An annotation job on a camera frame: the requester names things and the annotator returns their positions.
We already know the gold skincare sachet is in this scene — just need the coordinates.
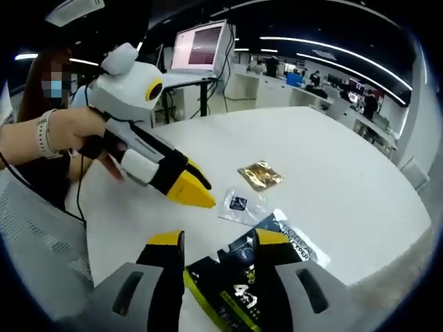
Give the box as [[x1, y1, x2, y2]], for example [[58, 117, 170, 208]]
[[237, 159, 284, 192]]

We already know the ceiling light strip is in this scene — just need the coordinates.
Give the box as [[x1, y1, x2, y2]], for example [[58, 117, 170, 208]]
[[296, 51, 405, 107], [259, 35, 413, 91]]

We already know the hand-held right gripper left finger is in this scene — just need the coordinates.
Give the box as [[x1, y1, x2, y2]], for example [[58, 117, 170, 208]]
[[51, 230, 187, 332]]

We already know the black monitor stand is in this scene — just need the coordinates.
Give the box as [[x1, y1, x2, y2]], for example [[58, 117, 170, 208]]
[[152, 74, 224, 124]]

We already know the person's left hand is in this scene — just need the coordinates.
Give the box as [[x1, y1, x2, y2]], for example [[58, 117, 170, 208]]
[[55, 107, 125, 183]]

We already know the white wristwatch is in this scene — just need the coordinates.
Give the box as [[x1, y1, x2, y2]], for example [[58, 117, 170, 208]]
[[37, 108, 63, 160]]

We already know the grey mesh office chair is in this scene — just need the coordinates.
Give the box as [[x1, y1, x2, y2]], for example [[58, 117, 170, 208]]
[[0, 172, 96, 312]]

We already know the computer monitor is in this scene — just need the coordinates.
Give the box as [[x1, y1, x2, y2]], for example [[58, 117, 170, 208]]
[[170, 19, 229, 75]]

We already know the black green skincare sachet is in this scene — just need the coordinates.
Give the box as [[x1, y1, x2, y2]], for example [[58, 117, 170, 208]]
[[183, 257, 281, 332]]

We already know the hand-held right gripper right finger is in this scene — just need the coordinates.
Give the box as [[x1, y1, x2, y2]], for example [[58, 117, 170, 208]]
[[252, 228, 381, 332]]

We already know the clear skincare sachet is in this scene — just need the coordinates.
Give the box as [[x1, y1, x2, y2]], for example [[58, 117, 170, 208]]
[[217, 186, 274, 228]]

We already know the dark blue skincare sachet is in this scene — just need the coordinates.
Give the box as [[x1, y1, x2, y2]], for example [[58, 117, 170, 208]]
[[207, 207, 332, 277]]

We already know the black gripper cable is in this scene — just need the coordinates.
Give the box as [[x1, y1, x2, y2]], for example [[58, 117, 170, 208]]
[[0, 151, 87, 224]]

